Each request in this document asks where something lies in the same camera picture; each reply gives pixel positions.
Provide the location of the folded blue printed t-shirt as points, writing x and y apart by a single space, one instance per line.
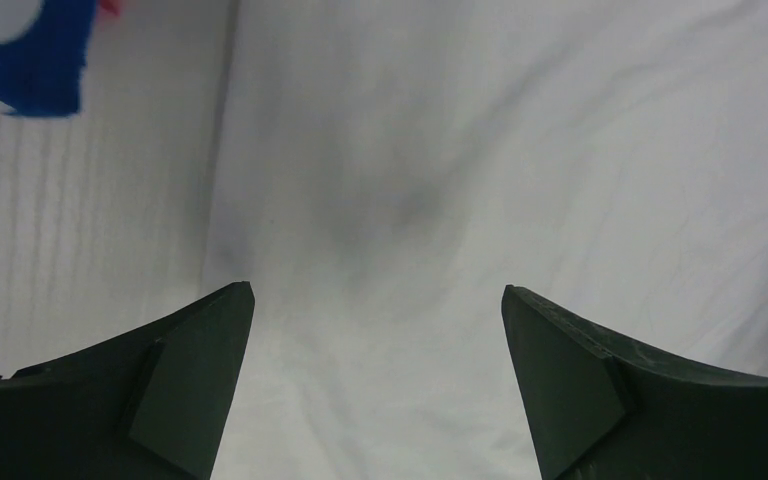
43 50

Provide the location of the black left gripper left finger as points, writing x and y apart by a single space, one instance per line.
151 403

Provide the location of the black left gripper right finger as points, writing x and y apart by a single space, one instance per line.
602 405

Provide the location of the white printed t-shirt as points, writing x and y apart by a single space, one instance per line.
387 168

